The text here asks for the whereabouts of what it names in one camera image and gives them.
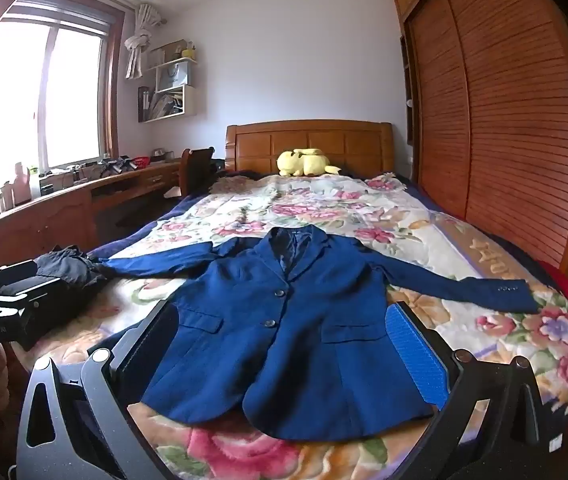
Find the wooden slatted wardrobe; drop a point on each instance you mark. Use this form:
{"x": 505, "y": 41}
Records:
{"x": 503, "y": 110}

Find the yellow plush toy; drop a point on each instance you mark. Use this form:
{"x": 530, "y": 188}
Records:
{"x": 304, "y": 161}

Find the wooden desk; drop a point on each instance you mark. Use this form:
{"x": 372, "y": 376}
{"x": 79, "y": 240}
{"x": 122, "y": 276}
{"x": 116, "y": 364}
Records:
{"x": 39, "y": 220}

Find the white carton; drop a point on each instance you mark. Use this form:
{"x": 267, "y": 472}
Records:
{"x": 21, "y": 185}

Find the window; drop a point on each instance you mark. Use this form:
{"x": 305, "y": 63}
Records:
{"x": 14, "y": 100}

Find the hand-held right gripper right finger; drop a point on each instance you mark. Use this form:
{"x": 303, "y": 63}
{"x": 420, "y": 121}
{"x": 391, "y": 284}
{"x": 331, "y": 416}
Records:
{"x": 413, "y": 355}

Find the black cloth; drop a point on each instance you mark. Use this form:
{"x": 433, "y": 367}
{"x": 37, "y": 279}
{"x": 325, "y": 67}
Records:
{"x": 64, "y": 265}

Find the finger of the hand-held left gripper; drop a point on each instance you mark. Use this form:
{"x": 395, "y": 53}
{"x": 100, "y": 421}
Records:
{"x": 44, "y": 320}
{"x": 9, "y": 272}

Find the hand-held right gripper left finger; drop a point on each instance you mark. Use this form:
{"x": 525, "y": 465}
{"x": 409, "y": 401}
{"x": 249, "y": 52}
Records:
{"x": 144, "y": 340}

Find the small yellow shelf toy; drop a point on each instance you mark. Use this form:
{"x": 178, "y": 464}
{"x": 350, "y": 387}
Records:
{"x": 189, "y": 51}

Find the metal bowl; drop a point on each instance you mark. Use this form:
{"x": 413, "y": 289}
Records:
{"x": 158, "y": 153}

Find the wooden bed headboard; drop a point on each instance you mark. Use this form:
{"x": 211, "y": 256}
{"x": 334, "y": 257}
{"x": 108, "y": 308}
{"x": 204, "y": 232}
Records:
{"x": 314, "y": 142}

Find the grey paper bag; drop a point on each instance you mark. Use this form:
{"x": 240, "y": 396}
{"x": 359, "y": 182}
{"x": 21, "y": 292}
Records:
{"x": 174, "y": 76}

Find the wooden chair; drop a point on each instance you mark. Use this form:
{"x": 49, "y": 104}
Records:
{"x": 196, "y": 170}

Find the floral blanket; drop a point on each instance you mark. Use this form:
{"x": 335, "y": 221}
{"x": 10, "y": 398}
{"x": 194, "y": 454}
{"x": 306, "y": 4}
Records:
{"x": 503, "y": 330}

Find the blue suit jacket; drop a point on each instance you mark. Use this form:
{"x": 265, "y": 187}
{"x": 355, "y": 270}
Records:
{"x": 284, "y": 350}

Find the tied white curtain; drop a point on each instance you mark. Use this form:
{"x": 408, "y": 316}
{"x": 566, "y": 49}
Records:
{"x": 136, "y": 45}

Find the white wall shelf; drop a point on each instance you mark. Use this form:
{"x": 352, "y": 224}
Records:
{"x": 184, "y": 105}

